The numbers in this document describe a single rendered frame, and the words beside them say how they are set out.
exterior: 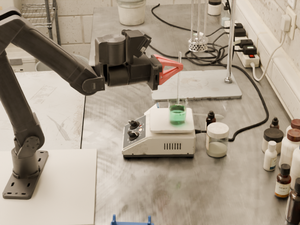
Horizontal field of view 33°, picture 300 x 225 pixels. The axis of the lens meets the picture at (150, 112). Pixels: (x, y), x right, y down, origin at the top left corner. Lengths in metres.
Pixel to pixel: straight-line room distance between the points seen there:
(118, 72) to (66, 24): 2.60
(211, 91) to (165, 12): 0.82
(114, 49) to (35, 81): 0.68
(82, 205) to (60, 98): 0.57
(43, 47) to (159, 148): 0.43
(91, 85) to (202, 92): 0.58
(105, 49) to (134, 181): 0.35
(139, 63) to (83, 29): 2.60
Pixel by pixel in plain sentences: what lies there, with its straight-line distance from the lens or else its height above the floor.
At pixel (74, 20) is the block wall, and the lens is 3.81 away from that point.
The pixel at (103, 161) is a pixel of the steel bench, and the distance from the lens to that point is 1.39.
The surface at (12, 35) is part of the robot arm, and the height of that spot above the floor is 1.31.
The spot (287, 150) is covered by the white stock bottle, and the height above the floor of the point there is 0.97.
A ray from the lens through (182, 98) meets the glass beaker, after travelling 1.37.
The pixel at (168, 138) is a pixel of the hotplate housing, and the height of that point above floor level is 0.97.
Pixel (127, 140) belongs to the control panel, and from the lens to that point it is 1.40.
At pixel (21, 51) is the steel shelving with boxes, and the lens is 3.58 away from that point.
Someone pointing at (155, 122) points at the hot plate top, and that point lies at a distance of 1.39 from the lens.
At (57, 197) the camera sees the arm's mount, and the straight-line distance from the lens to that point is 1.27.
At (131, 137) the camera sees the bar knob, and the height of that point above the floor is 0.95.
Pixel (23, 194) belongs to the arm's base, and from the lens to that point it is 1.28.
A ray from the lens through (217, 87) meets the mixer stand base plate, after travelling 1.73.
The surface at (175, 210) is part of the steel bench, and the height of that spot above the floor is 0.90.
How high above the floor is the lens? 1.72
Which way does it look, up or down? 31 degrees down
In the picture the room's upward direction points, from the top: 1 degrees counter-clockwise
